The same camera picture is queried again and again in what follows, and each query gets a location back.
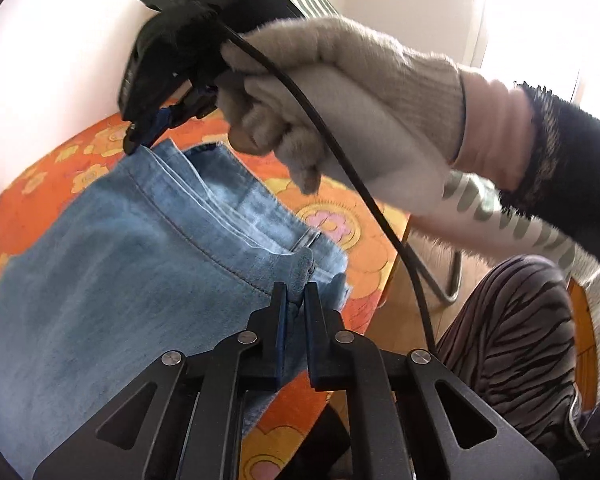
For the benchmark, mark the person's zebra striped trouser leg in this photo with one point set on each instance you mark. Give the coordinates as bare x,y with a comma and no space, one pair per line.
510,340

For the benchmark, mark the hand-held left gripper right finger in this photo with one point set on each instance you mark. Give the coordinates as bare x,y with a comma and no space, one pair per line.
313,345

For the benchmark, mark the orange floral bed cover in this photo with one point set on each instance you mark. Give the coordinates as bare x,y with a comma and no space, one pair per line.
360,255

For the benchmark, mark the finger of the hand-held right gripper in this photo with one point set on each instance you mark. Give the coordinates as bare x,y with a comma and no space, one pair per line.
142,132
195,102

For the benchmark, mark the metal chair leg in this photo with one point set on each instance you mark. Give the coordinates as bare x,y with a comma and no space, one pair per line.
454,280

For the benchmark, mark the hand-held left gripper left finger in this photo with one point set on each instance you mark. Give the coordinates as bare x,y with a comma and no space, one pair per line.
279,345

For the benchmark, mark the person's right hand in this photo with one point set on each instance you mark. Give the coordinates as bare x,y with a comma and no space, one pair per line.
360,100

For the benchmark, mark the blue denim pants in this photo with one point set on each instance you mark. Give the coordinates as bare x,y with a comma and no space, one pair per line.
130,285

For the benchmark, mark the person's right forearm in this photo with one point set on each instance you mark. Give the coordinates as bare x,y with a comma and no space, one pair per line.
555,160

